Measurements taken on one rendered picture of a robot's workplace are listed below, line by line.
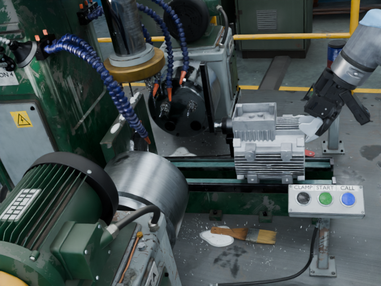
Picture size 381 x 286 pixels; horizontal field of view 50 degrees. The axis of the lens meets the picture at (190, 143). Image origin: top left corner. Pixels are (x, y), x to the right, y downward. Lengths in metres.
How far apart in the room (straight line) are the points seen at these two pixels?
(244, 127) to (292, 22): 3.13
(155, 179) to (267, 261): 0.42
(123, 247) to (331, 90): 0.63
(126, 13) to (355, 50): 0.57
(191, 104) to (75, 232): 0.86
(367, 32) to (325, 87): 0.16
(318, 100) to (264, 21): 3.25
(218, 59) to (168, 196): 0.76
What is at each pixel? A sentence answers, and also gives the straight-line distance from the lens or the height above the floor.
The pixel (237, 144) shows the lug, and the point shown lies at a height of 1.08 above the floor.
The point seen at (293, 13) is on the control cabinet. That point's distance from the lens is 4.21.
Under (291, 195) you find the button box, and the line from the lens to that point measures 1.01.
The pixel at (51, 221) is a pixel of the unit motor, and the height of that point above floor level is 1.33.
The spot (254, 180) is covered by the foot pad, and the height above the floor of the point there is 0.97.
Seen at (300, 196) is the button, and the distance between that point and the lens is 1.00.
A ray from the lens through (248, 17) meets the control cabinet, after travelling 4.32.
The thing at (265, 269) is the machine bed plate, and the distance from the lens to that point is 1.20.
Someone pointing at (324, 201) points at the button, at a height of 1.07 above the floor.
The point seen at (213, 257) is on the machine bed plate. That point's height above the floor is 0.80.
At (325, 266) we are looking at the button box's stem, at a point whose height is 0.82.
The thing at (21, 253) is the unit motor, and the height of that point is 1.34.
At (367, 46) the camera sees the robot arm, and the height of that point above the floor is 1.36.
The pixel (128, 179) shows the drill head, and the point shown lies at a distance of 0.99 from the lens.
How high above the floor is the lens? 1.74
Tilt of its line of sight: 33 degrees down
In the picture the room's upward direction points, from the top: 11 degrees counter-clockwise
